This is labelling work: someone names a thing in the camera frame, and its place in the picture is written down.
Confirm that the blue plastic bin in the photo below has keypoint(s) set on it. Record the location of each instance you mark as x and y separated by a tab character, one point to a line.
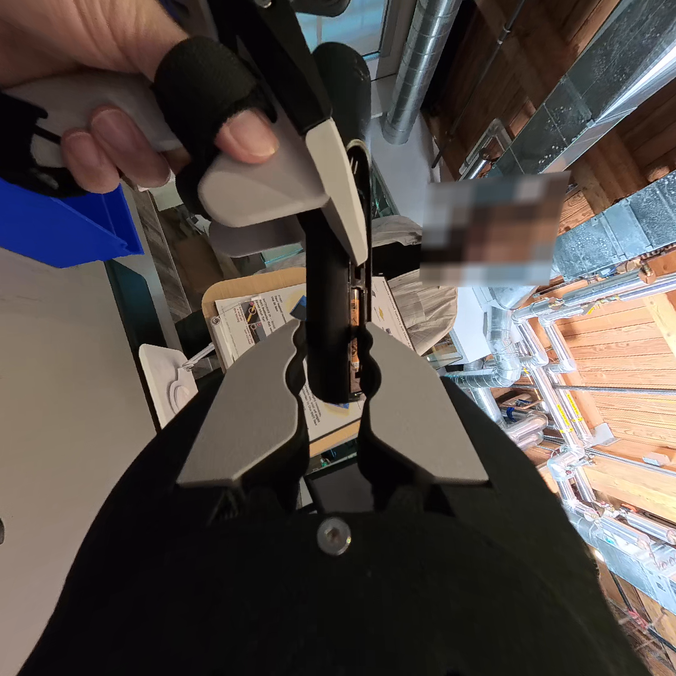
63	227

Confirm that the orange AAA battery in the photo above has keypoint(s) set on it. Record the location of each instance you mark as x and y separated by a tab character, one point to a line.
357	308

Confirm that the person's left hand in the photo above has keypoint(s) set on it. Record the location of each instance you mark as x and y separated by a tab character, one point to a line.
85	32

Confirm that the instruction sheet on stand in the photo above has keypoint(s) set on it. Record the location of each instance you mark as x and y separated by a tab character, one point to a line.
227	285

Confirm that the black remote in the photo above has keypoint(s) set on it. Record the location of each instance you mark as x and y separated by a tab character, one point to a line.
333	317

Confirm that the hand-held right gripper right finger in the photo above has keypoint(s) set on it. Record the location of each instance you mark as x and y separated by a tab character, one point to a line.
423	423

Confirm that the white stand base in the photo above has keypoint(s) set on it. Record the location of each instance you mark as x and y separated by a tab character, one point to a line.
164	386

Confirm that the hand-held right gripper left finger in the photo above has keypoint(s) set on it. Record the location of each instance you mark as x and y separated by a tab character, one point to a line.
243	423

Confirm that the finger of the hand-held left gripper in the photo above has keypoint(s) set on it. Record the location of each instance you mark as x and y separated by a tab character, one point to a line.
259	238
343	185

